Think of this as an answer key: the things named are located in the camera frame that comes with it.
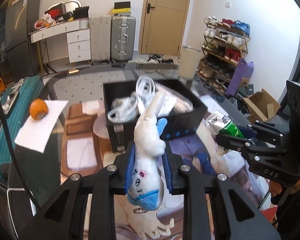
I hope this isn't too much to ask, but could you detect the wooden door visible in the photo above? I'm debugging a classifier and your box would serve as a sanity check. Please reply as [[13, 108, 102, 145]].
[[138, 0, 190, 56]]

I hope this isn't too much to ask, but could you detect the purple bag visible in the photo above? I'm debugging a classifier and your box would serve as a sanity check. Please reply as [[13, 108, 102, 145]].
[[226, 59, 254, 96]]

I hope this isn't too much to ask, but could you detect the silver aluminium suitcase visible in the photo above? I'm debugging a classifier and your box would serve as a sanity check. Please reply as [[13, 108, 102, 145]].
[[110, 16, 136, 62]]

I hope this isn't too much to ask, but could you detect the dark grey refrigerator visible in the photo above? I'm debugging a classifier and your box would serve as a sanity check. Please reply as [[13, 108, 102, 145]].
[[5, 0, 40, 82]]

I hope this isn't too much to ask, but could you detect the person's right hand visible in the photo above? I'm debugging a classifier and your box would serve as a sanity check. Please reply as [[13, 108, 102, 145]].
[[269, 179, 300, 197]]

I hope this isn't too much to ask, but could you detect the beige cylindrical bin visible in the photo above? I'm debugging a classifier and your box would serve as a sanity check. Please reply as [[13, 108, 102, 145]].
[[178, 46, 202, 80]]

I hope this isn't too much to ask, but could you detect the teal suitcase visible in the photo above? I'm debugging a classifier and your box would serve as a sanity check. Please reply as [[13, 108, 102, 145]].
[[0, 76, 44, 193]]

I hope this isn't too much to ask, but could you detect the white medicine pouch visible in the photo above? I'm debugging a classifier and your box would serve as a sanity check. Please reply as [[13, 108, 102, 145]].
[[155, 82, 193, 117]]

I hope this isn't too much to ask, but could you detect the orange fruit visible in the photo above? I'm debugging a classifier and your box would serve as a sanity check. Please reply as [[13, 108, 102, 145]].
[[29, 99, 49, 121]]

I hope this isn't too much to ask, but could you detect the green white packet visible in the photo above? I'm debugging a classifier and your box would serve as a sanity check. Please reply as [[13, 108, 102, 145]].
[[205, 111, 244, 138]]

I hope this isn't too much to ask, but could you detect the white paper napkin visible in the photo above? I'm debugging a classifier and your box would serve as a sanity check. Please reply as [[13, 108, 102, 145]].
[[14, 100, 68, 153]]

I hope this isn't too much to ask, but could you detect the anime printed desk mat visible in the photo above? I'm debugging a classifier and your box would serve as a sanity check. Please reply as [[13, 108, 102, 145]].
[[61, 100, 273, 240]]

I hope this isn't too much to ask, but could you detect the white drawer desk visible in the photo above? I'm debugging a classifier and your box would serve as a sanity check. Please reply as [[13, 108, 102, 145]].
[[30, 18, 91, 63]]

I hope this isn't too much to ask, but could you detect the white cable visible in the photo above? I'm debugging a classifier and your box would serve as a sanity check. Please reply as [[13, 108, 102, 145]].
[[107, 75, 157, 124]]

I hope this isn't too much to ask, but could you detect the black storage box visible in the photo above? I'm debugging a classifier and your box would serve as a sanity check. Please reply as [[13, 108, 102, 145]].
[[102, 78, 208, 153]]

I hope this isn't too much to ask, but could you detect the wooden shoe rack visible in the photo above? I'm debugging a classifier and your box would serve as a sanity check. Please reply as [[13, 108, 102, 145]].
[[198, 16, 250, 96]]

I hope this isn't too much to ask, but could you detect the black yellow box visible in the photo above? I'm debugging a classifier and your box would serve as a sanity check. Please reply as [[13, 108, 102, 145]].
[[111, 1, 131, 16]]

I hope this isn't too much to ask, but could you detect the beige hard suitcase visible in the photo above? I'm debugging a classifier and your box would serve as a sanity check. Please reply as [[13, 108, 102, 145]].
[[90, 15, 111, 62]]

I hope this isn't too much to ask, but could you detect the white plush toy blue trim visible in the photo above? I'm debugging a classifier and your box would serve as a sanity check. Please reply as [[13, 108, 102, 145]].
[[127, 91, 166, 211]]

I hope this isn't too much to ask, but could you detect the red black shoe box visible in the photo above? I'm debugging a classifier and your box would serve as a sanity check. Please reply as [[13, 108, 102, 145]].
[[45, 3, 66, 20]]

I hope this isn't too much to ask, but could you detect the open cardboard box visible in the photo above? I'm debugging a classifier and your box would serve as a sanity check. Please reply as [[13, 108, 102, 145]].
[[243, 89, 281, 124]]

